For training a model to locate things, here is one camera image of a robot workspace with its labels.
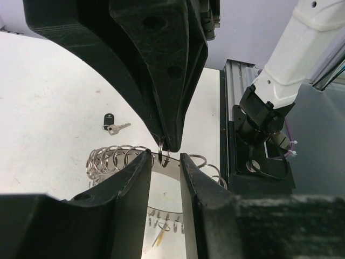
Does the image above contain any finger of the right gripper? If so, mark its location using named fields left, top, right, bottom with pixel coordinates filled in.
left=23, top=1, right=163, bottom=144
left=109, top=1, right=206, bottom=152

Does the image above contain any black tag key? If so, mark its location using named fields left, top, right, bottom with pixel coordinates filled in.
left=102, top=113, right=131, bottom=135

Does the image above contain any yellow tag key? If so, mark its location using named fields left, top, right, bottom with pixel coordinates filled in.
left=151, top=221, right=171, bottom=247

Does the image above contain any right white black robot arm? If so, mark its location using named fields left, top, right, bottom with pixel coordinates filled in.
left=23, top=1, right=344, bottom=152

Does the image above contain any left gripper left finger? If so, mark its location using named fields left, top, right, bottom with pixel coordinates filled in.
left=1, top=151, right=151, bottom=258

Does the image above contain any white disc wire keyring holder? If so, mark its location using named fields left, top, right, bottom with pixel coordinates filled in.
left=85, top=136, right=229, bottom=248

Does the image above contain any aluminium frame rail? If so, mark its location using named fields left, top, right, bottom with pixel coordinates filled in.
left=224, top=59, right=260, bottom=121

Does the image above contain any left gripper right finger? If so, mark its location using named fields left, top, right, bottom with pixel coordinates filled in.
left=180, top=153, right=344, bottom=258

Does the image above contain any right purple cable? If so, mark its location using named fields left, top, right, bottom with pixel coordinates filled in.
left=274, top=118, right=299, bottom=159

